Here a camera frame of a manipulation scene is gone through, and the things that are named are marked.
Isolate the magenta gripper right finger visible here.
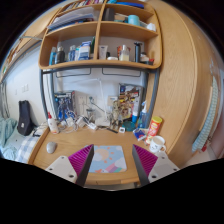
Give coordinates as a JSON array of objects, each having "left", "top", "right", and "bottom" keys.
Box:
[{"left": 132, "top": 145, "right": 179, "bottom": 186}]

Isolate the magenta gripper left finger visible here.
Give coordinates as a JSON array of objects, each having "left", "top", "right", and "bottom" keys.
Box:
[{"left": 46, "top": 144, "right": 94, "bottom": 186}]

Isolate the pastel patterned mouse pad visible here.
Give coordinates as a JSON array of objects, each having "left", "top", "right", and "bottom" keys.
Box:
[{"left": 89, "top": 145, "right": 127, "bottom": 173}]

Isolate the grey computer mouse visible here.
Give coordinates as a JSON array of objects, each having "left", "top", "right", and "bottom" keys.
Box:
[{"left": 46, "top": 142, "right": 57, "bottom": 154}]

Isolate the white cartoon mug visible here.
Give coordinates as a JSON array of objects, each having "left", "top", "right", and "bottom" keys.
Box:
[{"left": 149, "top": 136, "right": 166, "bottom": 153}]

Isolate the blue spray bottle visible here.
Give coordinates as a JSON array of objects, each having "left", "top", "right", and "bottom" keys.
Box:
[{"left": 138, "top": 101, "right": 147, "bottom": 128}]

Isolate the teal round tin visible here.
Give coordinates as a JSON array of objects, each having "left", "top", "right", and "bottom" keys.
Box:
[{"left": 122, "top": 121, "right": 136, "bottom": 132}]

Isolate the red yellow chips can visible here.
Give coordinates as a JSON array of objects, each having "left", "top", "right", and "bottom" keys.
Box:
[{"left": 145, "top": 116, "right": 162, "bottom": 145}]

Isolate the white power strip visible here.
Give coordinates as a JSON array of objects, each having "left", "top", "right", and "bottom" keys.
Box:
[{"left": 76, "top": 116, "right": 97, "bottom": 130}]

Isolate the white lotion bottle red cap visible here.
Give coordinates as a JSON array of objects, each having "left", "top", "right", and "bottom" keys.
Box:
[{"left": 48, "top": 114, "right": 59, "bottom": 134}]

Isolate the blue checkered bedding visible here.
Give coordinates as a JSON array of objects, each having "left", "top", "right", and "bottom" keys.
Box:
[{"left": 15, "top": 136, "right": 39, "bottom": 163}]

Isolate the black bag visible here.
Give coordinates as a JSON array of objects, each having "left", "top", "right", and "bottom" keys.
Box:
[{"left": 17, "top": 100, "right": 34, "bottom": 136}]

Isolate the colourful poster box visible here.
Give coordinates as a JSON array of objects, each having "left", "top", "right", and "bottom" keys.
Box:
[{"left": 119, "top": 83, "right": 143, "bottom": 120}]

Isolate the clear perfume bottle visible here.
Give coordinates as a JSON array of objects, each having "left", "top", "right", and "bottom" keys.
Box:
[{"left": 119, "top": 45, "right": 130, "bottom": 61}]

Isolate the black tall bottle on shelf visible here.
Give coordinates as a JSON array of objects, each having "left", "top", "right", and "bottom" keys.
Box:
[{"left": 134, "top": 42, "right": 142, "bottom": 63}]

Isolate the white tube on shelf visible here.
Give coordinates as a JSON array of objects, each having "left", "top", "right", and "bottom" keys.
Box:
[{"left": 99, "top": 45, "right": 108, "bottom": 60}]

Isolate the light blue cup on shelf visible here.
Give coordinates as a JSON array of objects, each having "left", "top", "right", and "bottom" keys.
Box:
[{"left": 128, "top": 15, "right": 140, "bottom": 26}]

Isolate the stack of papers on shelf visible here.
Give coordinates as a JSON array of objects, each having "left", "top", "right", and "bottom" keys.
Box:
[{"left": 48, "top": 7, "right": 99, "bottom": 30}]

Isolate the wooden wall shelf unit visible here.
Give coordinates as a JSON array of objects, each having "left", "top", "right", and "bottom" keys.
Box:
[{"left": 39, "top": 0, "right": 162, "bottom": 70}]

